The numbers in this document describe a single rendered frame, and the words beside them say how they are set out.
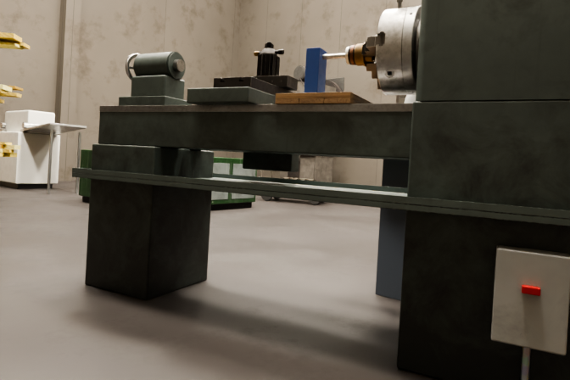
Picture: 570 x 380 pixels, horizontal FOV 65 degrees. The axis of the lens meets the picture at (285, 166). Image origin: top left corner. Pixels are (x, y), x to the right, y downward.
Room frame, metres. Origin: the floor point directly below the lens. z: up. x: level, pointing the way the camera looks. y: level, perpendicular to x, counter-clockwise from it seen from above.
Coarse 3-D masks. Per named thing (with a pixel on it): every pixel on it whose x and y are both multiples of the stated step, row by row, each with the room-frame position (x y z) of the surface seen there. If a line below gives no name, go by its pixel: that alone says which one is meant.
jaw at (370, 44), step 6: (372, 36) 1.58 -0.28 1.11; (378, 36) 1.56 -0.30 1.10; (384, 36) 1.55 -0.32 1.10; (366, 42) 1.59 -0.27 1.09; (372, 42) 1.58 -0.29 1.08; (378, 42) 1.55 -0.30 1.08; (384, 42) 1.54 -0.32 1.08; (366, 48) 1.63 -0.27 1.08; (372, 48) 1.60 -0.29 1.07; (366, 54) 1.67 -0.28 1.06; (372, 54) 1.66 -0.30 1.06
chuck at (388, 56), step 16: (384, 16) 1.57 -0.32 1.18; (400, 16) 1.54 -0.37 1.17; (384, 32) 1.54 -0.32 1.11; (400, 32) 1.51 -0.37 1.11; (384, 48) 1.54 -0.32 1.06; (400, 48) 1.51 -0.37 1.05; (384, 64) 1.55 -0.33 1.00; (400, 64) 1.53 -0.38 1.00; (384, 80) 1.59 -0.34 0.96; (400, 80) 1.57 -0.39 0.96
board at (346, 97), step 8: (280, 96) 1.69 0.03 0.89; (288, 96) 1.67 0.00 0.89; (296, 96) 1.66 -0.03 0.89; (304, 96) 1.65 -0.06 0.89; (312, 96) 1.63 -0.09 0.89; (320, 96) 1.62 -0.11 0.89; (328, 96) 1.60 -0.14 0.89; (336, 96) 1.59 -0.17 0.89; (344, 96) 1.57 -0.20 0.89; (352, 96) 1.58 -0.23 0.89
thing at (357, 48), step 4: (356, 44) 1.72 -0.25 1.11; (360, 44) 1.71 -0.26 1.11; (352, 48) 1.72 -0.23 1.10; (356, 48) 1.70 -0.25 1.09; (360, 48) 1.70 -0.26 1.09; (348, 52) 1.72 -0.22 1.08; (352, 52) 1.71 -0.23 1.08; (356, 52) 1.70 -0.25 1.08; (360, 52) 1.69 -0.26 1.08; (348, 56) 1.72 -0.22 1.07; (352, 56) 1.72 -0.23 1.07; (356, 56) 1.70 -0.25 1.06; (360, 56) 1.70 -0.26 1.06; (372, 56) 1.74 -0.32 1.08; (352, 60) 1.73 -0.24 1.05; (356, 60) 1.71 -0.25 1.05; (360, 60) 1.71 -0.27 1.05; (364, 60) 1.71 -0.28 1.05; (368, 60) 1.71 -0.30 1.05; (372, 60) 1.71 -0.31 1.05; (352, 64) 1.75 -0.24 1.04; (356, 64) 1.73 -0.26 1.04; (360, 64) 1.73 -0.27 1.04; (364, 64) 1.71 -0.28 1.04
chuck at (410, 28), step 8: (416, 8) 1.55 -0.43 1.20; (408, 16) 1.53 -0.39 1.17; (416, 16) 1.54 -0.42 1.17; (408, 24) 1.51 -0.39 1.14; (416, 24) 1.54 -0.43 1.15; (408, 32) 1.50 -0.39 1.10; (408, 40) 1.50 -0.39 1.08; (408, 48) 1.50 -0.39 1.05; (408, 56) 1.51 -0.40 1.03; (408, 64) 1.52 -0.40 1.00; (408, 72) 1.53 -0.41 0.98; (408, 80) 1.56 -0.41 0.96; (408, 88) 1.59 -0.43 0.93
